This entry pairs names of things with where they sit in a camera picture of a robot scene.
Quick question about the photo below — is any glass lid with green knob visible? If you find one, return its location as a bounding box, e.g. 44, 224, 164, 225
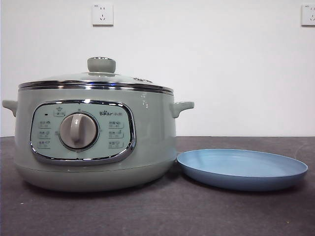
19, 57, 171, 94

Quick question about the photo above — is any pale green electric steamer pot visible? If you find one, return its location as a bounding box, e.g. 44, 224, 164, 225
1, 87, 195, 193

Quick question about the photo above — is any blue plate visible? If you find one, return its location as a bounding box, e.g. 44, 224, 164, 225
176, 148, 309, 192

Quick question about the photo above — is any white wall socket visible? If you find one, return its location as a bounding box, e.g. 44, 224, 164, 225
301, 4, 315, 27
92, 3, 115, 27

